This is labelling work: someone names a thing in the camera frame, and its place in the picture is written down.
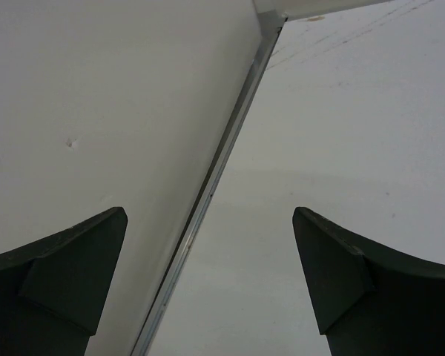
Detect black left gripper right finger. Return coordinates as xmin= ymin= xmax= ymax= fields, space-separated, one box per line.
xmin=292 ymin=207 xmax=445 ymax=355

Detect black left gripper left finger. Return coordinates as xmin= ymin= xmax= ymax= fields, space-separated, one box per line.
xmin=0 ymin=207 xmax=128 ymax=355

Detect aluminium left edge rail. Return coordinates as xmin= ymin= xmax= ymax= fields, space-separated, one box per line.
xmin=131 ymin=10 xmax=286 ymax=355

